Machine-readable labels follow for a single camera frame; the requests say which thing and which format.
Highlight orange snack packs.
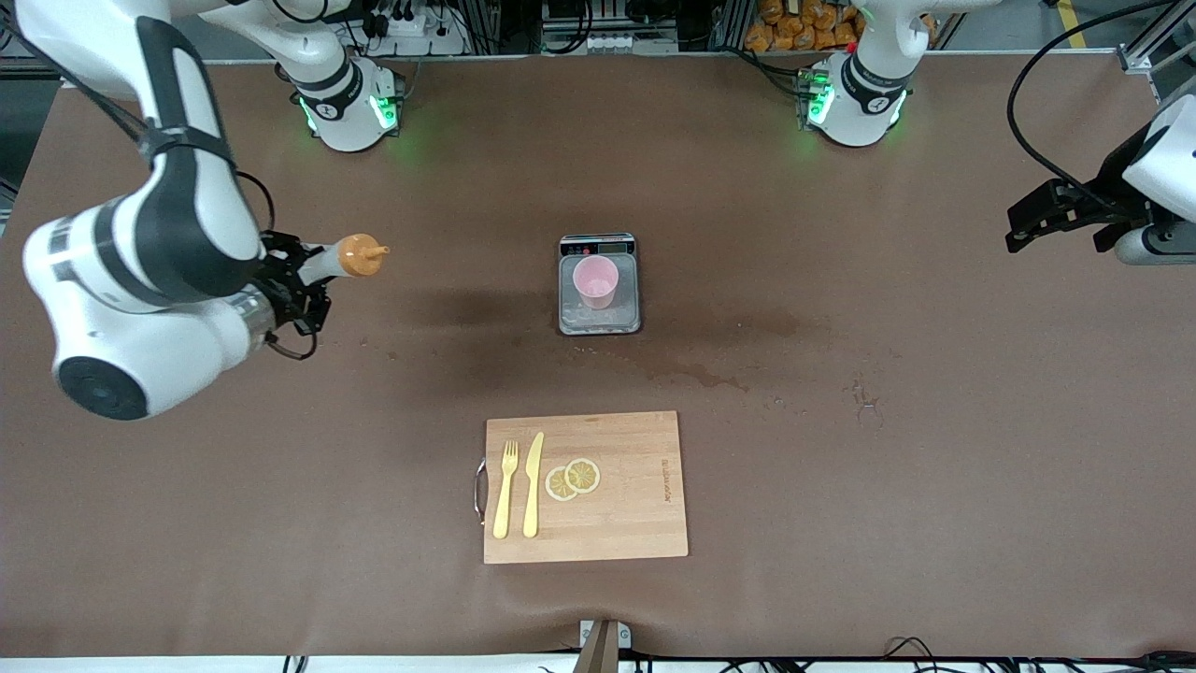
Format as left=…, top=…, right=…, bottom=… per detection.
left=745, top=0, right=935, bottom=52

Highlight white connector block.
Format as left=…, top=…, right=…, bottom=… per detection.
left=584, top=33, right=680, bottom=54

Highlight yellow plastic knife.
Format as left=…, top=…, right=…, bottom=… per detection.
left=522, top=431, right=546, bottom=539

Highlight metal camera stand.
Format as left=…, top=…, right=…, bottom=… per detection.
left=575, top=619, right=634, bottom=673

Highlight yellow plastic fork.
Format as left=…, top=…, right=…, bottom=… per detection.
left=492, top=440, right=520, bottom=540

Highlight wooden cutting board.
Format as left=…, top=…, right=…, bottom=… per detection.
left=473, top=410, right=691, bottom=566

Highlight white power strip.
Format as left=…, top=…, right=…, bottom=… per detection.
left=369, top=7, right=468, bottom=57

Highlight brown table cover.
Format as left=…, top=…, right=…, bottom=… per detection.
left=0, top=54, right=1196, bottom=660

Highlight silver digital kitchen scale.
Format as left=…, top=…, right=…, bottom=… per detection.
left=558, top=233, right=644, bottom=337

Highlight aluminium frame post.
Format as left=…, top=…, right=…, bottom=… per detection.
left=1117, top=0, right=1196, bottom=104

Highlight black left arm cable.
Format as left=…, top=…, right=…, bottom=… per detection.
left=1006, top=0, right=1196, bottom=221

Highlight pink plastic cup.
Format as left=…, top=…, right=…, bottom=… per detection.
left=572, top=255, right=620, bottom=310

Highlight translucent squeeze bottle orange cap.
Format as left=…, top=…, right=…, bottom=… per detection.
left=297, top=233, right=391, bottom=286

